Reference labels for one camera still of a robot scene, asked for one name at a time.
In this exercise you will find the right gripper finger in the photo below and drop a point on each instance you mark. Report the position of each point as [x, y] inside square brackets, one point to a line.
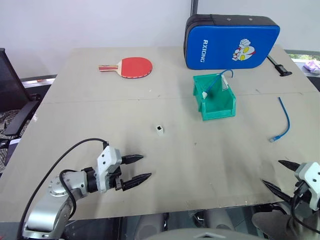
[276, 190]
[290, 165]

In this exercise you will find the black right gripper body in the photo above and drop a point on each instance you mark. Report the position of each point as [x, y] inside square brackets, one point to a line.
[301, 191]

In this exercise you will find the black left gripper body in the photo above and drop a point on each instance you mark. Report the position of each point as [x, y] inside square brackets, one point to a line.
[117, 183]

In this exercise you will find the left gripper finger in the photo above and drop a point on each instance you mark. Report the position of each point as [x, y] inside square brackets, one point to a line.
[137, 180]
[132, 158]

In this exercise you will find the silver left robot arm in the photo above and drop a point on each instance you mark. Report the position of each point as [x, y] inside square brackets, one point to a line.
[45, 210]

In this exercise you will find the small white connector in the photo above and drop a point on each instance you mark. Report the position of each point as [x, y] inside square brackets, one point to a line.
[160, 130]

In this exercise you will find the green plastic bin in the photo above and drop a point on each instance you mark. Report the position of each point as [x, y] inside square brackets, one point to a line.
[220, 115]

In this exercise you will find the red table tennis paddle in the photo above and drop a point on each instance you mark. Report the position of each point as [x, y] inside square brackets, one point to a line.
[135, 67]

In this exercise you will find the purple packet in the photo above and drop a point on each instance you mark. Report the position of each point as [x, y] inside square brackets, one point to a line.
[312, 66]

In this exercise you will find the patterned cloth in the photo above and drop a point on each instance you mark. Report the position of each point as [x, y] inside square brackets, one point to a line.
[10, 125]

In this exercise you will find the blue RXIONG padded case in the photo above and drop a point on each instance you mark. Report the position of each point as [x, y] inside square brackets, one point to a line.
[215, 50]

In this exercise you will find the black office chair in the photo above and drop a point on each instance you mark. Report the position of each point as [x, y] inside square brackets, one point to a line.
[10, 85]

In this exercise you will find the black vertical pole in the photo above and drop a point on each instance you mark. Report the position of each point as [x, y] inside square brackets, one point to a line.
[194, 7]

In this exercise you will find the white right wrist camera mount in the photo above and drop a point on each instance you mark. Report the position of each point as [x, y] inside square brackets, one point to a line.
[308, 180]

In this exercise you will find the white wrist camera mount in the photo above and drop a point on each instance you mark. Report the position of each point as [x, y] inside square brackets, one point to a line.
[107, 160]
[308, 180]

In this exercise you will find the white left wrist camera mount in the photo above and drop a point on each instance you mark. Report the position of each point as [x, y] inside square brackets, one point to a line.
[107, 160]

